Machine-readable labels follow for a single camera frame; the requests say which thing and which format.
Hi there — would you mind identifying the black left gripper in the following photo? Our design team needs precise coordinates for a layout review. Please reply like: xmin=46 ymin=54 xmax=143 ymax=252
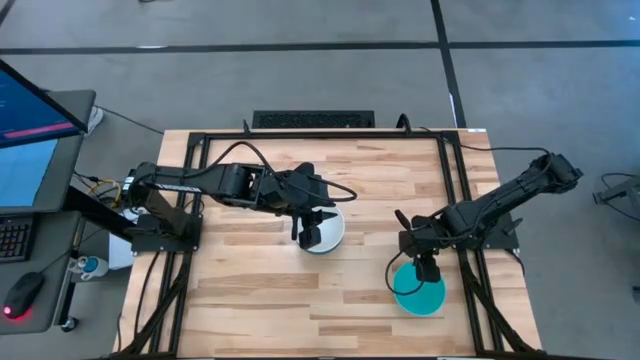
xmin=272 ymin=162 xmax=340 ymax=251

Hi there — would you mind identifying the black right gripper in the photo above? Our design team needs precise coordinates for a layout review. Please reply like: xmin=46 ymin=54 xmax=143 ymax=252
xmin=397 ymin=208 xmax=451 ymax=284

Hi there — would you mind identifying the blue bowl with white inside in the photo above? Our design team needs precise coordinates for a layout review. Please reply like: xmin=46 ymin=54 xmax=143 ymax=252
xmin=296 ymin=203 xmax=347 ymax=256

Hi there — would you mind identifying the teal plate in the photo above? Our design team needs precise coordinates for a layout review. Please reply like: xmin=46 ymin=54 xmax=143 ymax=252
xmin=392 ymin=259 xmax=448 ymax=318

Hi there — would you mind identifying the black floor vent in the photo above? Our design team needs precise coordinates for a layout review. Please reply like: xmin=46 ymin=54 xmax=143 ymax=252
xmin=251 ymin=109 xmax=376 ymax=130

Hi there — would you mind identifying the white box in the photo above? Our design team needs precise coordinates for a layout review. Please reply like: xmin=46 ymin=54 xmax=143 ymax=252
xmin=107 ymin=207 xmax=137 ymax=271

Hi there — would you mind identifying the white bottle blue cap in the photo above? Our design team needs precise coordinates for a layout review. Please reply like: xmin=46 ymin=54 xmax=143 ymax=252
xmin=68 ymin=254 xmax=110 ymax=281

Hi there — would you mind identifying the person's foot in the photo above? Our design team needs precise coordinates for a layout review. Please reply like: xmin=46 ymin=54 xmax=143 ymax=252
xmin=83 ymin=105 xmax=105 ymax=137

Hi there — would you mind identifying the grey keyboard desk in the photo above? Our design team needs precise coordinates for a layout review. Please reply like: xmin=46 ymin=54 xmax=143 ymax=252
xmin=0 ymin=209 xmax=84 ymax=335

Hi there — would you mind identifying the black keyboard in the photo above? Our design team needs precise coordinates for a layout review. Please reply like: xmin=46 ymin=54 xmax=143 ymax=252
xmin=0 ymin=215 xmax=34 ymax=264

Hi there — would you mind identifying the black mouse red light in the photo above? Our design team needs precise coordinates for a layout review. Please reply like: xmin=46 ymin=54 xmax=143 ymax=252
xmin=1 ymin=271 xmax=46 ymax=321

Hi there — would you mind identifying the computer monitor blue screen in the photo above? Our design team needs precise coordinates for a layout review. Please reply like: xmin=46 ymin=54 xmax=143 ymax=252
xmin=0 ymin=58 xmax=90 ymax=150

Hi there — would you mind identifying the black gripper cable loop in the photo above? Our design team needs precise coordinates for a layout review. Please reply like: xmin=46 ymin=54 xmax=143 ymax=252
xmin=383 ymin=248 xmax=427 ymax=297

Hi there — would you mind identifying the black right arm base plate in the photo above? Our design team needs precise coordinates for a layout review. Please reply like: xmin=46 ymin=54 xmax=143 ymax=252
xmin=462 ymin=212 xmax=521 ymax=251

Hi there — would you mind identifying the black aluminium table frame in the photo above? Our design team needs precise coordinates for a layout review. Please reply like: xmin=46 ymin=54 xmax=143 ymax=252
xmin=113 ymin=129 xmax=547 ymax=360

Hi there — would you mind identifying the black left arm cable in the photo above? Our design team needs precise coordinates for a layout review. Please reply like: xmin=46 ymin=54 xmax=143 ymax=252
xmin=197 ymin=140 xmax=359 ymax=204

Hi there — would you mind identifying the thin black cable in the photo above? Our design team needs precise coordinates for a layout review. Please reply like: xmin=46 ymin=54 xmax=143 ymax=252
xmin=418 ymin=125 xmax=554 ymax=161

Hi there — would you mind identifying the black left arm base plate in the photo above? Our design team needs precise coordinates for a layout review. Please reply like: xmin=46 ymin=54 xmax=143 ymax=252
xmin=130 ymin=212 xmax=204 ymax=254

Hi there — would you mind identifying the yellow cable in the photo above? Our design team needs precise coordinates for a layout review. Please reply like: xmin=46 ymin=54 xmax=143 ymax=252
xmin=87 ymin=178 xmax=124 ymax=209

